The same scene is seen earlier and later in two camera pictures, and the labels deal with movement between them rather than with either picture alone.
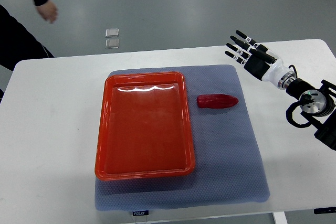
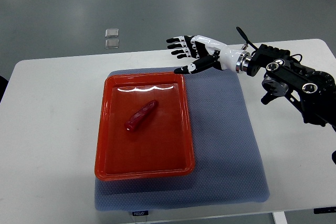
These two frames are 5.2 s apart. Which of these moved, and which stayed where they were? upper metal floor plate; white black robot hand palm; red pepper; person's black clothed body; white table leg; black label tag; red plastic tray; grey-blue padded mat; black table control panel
Moved: person's black clothed body; white black robot hand palm; red pepper
Stayed: red plastic tray; black label tag; black table control panel; white table leg; upper metal floor plate; grey-blue padded mat
